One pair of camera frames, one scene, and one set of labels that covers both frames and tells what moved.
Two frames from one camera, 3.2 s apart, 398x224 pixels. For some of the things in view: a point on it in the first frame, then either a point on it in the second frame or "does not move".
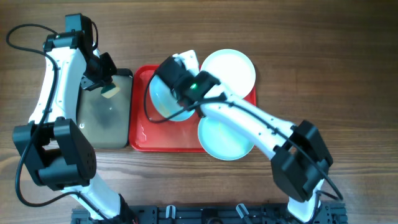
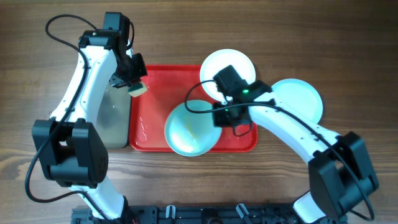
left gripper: [90, 83] to [118, 80]
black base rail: [332, 213] does not move
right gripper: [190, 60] to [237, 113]
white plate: [231, 68] does not move
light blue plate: [165, 101] to [301, 96]
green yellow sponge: [109, 90] to [137, 89]
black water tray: [107, 122] does not move
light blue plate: [222, 140] to [189, 129]
